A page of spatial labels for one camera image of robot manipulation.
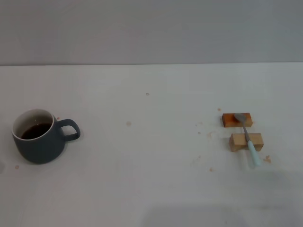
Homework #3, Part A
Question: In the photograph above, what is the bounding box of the metal spoon light blue handle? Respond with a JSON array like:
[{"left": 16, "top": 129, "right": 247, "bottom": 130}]
[{"left": 233, "top": 113, "right": 263, "bottom": 168}]

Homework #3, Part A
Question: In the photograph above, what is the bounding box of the dark grey coffee mug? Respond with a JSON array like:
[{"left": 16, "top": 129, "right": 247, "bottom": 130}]
[{"left": 11, "top": 108, "right": 81, "bottom": 165}]

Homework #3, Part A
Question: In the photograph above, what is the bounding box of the orange stained wooden block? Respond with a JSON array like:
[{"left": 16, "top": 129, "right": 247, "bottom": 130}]
[{"left": 222, "top": 113, "right": 254, "bottom": 129}]

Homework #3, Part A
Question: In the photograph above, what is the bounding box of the light wooden notched block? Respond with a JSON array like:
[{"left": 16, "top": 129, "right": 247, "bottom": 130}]
[{"left": 228, "top": 132, "right": 264, "bottom": 153}]

